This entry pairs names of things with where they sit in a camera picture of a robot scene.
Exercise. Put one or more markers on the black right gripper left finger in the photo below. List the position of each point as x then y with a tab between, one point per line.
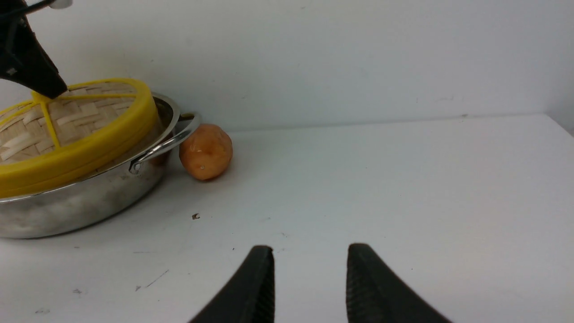
248	296

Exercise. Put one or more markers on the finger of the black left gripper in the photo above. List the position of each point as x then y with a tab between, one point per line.
22	59

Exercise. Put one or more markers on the brown toy potato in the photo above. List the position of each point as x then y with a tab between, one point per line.
207	153

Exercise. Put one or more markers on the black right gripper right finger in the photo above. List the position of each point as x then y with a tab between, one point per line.
375	294

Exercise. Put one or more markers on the yellow-rimmed woven bamboo lid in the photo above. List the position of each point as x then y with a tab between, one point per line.
46	144

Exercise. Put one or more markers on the stainless steel pot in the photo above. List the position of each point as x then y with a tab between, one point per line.
98	197

